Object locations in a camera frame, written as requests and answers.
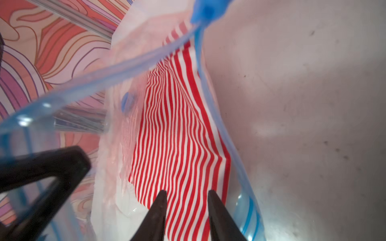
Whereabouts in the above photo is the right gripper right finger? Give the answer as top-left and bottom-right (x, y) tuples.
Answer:
(208, 190), (246, 241)

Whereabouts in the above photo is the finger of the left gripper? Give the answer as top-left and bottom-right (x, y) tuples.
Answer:
(1, 146), (91, 241)

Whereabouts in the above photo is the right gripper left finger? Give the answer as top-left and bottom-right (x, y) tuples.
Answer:
(131, 190), (167, 241)

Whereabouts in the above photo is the clear vacuum bag blue zipper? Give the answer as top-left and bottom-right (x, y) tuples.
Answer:
(1, 1), (266, 241)

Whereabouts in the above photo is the red white striped shirt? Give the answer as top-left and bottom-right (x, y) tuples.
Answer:
(128, 39), (231, 241)

